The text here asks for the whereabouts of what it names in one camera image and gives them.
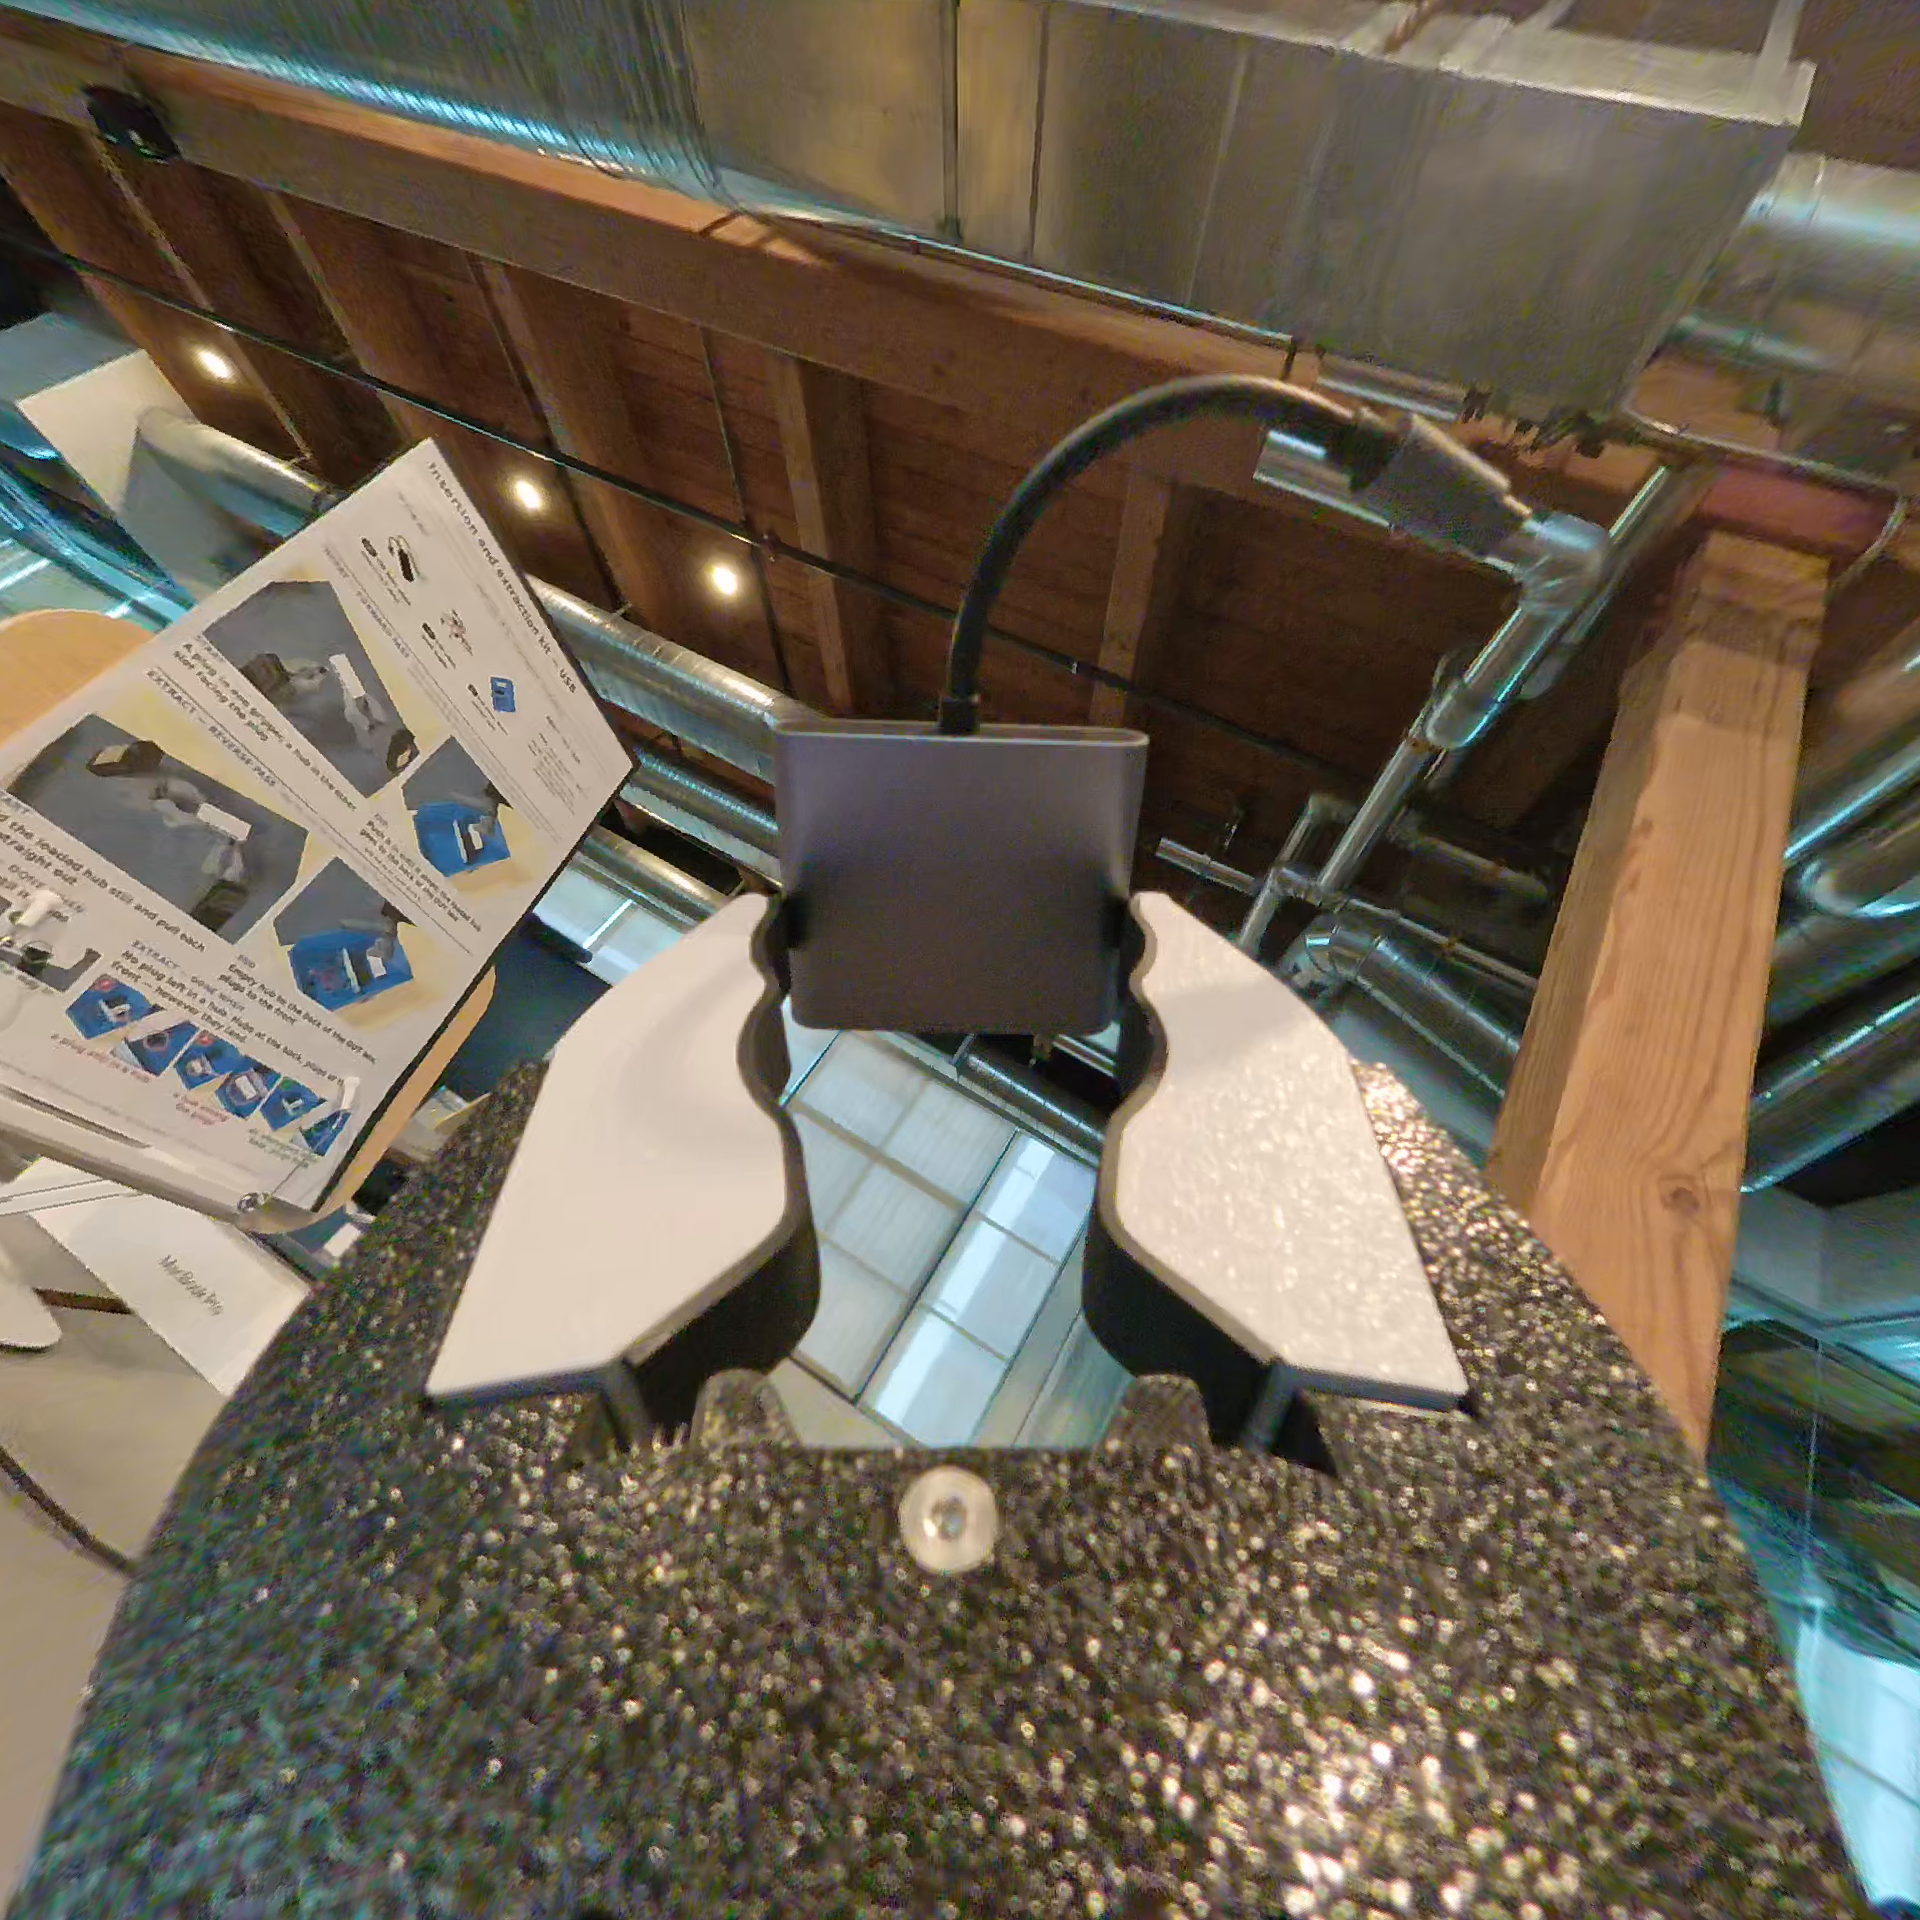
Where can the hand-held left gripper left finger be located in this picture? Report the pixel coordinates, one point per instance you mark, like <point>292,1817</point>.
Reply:
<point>597,1199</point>

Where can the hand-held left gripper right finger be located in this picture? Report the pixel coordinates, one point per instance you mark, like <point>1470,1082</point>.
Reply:
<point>1277,1199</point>

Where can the printed instruction board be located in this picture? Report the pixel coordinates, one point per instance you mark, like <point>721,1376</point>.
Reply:
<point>224,844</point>

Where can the silver ceiling pipe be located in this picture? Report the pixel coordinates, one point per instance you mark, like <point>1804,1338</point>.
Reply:
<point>1494,656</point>

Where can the black ceiling junction box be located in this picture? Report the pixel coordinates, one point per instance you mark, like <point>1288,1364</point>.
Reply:
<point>129,125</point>

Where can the round spiral duct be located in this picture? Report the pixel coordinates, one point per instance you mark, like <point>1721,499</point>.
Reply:
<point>1414,1002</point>
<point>1848,931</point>

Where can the large metal ceiling duct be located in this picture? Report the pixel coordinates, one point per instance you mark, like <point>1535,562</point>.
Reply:
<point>1205,182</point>

